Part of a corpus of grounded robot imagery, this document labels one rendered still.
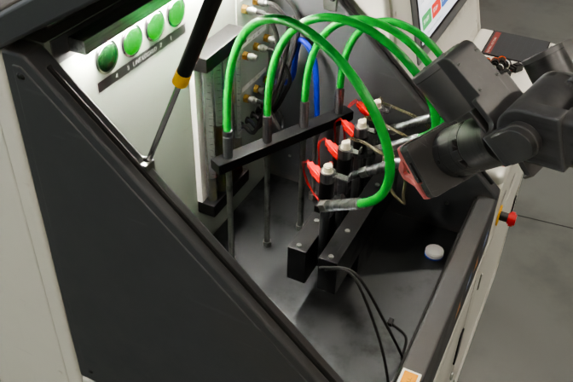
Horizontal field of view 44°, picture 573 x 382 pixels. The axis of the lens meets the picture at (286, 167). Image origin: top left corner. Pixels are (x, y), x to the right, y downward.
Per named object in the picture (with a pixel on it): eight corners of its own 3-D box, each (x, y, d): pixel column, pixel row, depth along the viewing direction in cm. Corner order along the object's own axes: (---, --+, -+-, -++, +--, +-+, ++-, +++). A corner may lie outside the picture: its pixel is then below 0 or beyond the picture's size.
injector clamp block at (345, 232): (332, 321, 134) (337, 263, 125) (286, 302, 138) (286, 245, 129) (392, 217, 159) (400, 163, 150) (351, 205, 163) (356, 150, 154)
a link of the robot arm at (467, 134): (511, 173, 66) (550, 137, 68) (466, 116, 66) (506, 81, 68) (474, 182, 73) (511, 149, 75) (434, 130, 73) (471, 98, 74)
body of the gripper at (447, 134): (398, 148, 78) (427, 136, 71) (469, 109, 81) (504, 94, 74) (425, 200, 78) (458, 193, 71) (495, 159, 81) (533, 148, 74)
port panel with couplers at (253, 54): (251, 127, 148) (250, -15, 130) (238, 123, 149) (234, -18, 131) (280, 98, 157) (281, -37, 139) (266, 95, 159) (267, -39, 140)
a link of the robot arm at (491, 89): (541, 156, 60) (593, 102, 64) (460, 49, 60) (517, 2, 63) (460, 185, 71) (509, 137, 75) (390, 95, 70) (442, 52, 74)
